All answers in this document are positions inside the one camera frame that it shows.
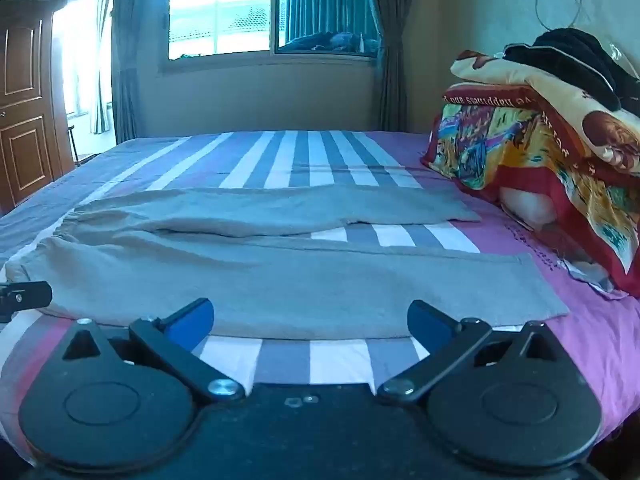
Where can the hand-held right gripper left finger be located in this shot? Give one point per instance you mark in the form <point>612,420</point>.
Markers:
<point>191,321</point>

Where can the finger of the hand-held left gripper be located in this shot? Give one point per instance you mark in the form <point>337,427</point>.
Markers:
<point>30,295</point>

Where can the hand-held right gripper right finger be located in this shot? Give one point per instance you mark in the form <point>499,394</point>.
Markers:
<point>426,322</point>

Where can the light grey pants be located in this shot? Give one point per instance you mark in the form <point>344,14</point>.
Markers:
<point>300,280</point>

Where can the white pillow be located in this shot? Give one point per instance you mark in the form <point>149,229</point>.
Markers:
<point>530,207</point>

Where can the dark chair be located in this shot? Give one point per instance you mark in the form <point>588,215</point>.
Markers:
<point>75,145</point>

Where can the brown wooden door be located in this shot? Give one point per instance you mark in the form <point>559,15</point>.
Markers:
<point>25,135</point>

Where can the small grey cloth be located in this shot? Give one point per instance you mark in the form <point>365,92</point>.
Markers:
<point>595,277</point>

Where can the colourful red-bordered blanket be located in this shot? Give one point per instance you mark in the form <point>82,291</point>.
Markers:
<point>480,140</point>

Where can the striped purple bed sheet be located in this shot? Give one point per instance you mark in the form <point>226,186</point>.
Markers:
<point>320,160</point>

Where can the grey curtain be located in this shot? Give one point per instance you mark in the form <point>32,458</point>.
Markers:
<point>127,85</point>
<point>400,60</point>

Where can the bright side window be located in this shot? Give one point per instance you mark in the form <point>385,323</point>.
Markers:
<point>80,60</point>

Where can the cream brown printed blanket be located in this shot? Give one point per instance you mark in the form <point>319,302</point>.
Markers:
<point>615,135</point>

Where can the dark blue cloth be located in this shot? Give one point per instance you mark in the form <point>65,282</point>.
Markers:
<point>340,41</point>

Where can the black cloth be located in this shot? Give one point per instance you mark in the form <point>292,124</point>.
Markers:
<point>570,50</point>

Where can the sliding glass window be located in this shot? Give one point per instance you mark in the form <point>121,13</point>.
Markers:
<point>225,10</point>

